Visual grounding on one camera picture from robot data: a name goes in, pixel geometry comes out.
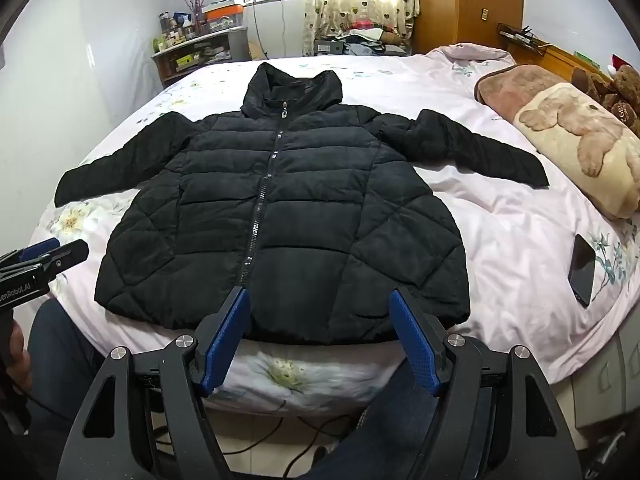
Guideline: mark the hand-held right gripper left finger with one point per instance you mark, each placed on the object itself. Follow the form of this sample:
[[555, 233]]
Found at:
[[227, 345]]

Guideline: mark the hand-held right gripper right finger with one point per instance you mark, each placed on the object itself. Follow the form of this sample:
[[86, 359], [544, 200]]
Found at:
[[415, 345]]

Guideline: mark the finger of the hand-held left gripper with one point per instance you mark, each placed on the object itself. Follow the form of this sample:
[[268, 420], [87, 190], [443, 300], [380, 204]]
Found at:
[[42, 247], [67, 256]]

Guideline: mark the black puffer jacket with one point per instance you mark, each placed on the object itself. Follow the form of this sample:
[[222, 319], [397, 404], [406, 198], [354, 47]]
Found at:
[[300, 200]]

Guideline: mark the pile of clothes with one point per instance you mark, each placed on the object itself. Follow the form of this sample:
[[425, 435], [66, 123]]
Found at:
[[365, 40]]

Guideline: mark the person's left hand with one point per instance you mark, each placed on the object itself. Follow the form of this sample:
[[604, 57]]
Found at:
[[21, 347]]

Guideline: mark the person's left leg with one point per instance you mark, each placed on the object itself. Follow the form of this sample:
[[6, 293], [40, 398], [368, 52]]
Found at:
[[65, 360]]

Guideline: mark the person's leg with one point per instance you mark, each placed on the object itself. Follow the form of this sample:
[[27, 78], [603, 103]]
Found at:
[[360, 440], [65, 360]]

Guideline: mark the person's right leg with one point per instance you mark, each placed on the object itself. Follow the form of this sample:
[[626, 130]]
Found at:
[[360, 440]]

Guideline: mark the pink floral bed sheet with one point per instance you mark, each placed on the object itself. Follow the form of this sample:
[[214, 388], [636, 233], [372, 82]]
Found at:
[[500, 240]]

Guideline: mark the black smartphone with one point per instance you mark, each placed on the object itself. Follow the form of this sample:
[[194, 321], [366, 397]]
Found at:
[[581, 270]]

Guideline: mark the white nightstand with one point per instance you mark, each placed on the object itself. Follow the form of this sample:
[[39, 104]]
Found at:
[[605, 390]]

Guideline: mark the dark wooden shelf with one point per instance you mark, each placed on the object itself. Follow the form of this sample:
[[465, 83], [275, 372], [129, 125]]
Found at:
[[200, 57]]

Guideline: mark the group of bottles and jars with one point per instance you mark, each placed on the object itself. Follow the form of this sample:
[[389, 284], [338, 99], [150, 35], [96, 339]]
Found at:
[[175, 27]]

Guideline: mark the bear print pillow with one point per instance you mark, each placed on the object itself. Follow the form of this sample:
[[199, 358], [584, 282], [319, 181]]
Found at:
[[575, 140]]

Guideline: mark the brown plush pillow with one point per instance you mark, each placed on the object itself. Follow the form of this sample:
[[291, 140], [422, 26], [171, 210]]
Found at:
[[510, 90]]

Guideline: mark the vase with pink branches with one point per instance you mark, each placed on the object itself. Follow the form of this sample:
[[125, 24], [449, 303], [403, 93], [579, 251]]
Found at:
[[197, 0]]

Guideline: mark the orange box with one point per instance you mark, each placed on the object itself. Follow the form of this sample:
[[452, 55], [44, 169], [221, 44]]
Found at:
[[222, 8]]

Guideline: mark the white cabinet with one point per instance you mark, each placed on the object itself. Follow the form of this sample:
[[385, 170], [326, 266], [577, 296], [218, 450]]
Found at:
[[275, 25]]

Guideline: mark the brown and cream pillow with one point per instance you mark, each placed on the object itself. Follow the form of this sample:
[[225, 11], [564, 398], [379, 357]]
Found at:
[[555, 56]]

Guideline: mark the brown teddy bear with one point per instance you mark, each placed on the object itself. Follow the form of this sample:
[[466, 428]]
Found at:
[[625, 90]]

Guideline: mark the wooden wardrobe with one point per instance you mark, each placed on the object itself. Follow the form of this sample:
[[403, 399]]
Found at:
[[450, 5]]

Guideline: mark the red santa hat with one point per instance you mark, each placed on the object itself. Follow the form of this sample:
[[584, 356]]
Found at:
[[619, 64]]

